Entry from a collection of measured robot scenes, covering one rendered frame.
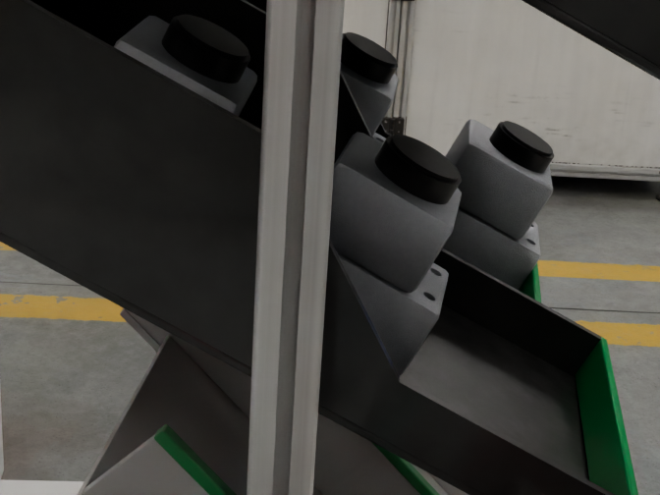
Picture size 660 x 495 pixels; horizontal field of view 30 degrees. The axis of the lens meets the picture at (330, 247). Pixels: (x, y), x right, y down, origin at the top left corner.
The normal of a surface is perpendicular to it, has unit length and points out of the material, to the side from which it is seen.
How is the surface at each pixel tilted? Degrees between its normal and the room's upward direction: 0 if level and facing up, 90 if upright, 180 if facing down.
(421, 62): 90
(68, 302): 0
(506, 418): 25
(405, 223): 88
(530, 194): 90
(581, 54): 90
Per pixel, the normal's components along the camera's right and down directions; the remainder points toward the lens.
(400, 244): -0.17, 0.33
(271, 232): 0.05, 0.37
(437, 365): 0.48, -0.80
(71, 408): 0.06, -0.93
